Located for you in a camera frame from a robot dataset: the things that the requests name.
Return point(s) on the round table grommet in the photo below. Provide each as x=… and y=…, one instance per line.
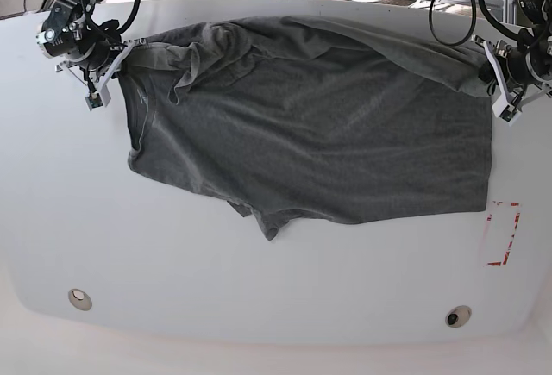
x=458, y=316
x=79, y=300

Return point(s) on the right round table grommet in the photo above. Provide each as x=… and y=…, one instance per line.
x=458, y=316

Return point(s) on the left round table grommet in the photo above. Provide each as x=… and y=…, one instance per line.
x=79, y=300

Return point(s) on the grey T-shirt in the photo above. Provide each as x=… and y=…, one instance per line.
x=308, y=117

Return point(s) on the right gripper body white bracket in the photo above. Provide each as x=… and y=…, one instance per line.
x=99, y=65

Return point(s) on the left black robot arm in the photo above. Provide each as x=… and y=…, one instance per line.
x=538, y=12

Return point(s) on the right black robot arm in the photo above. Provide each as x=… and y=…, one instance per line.
x=70, y=29

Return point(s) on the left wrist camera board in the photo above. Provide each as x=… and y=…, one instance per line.
x=510, y=115

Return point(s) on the red tape rectangle marking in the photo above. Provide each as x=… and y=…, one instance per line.
x=501, y=226

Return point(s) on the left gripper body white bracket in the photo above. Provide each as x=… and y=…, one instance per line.
x=520, y=76

